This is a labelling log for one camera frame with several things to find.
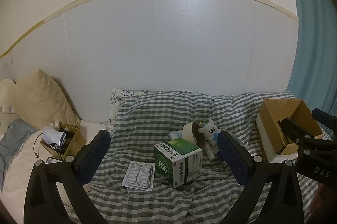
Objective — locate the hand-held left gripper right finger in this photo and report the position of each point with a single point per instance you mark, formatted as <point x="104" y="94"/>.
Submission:
<point x="233" y="158"/>

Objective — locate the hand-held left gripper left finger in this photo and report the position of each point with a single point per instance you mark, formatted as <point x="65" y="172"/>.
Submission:
<point x="92" y="158"/>

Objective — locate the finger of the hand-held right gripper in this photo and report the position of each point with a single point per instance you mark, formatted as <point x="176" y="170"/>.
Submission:
<point x="324" y="116"/>
<point x="291" y="127"/>

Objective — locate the small white bottle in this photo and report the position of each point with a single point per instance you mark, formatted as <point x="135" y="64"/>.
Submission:
<point x="210" y="151"/>

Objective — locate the large cardboard box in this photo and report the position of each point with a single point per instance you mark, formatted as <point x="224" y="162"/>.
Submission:
<point x="268" y="139"/>

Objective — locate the white plush toy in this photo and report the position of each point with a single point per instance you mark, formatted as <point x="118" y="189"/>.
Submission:
<point x="210" y="129"/>

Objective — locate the silver blister pack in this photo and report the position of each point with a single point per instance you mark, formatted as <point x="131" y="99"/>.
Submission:
<point x="138" y="175"/>

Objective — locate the beige masking tape roll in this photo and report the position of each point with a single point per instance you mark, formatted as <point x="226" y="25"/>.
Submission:
<point x="188" y="132"/>

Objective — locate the green medicine box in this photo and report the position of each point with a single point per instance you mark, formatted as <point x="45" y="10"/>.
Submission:
<point x="179" y="160"/>

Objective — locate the blue and white packet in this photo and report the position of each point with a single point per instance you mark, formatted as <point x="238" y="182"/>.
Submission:
<point x="175" y="134"/>

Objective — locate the small cardboard box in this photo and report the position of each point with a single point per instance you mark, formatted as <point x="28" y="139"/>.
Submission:
<point x="76" y="139"/>

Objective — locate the small white packet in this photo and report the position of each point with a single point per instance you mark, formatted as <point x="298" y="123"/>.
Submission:
<point x="52" y="160"/>

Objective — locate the white cloth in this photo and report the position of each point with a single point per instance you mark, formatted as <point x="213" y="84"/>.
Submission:
<point x="54" y="135"/>

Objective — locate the floral pillow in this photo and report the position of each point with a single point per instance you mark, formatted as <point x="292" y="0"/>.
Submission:
<point x="117" y="97"/>

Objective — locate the white bedsheet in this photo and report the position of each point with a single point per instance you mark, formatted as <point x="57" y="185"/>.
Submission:
<point x="21" y="174"/>

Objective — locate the blue curtain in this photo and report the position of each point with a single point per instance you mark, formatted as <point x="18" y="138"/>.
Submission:
<point x="310" y="42"/>

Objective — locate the beige pillow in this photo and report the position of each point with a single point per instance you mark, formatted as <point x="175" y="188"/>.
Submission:
<point x="42" y="97"/>

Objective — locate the grey checked blanket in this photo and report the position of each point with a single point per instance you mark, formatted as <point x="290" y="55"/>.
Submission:
<point x="158" y="113"/>

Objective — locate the grey-blue garment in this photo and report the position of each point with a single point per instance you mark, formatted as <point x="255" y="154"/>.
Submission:
<point x="13" y="134"/>

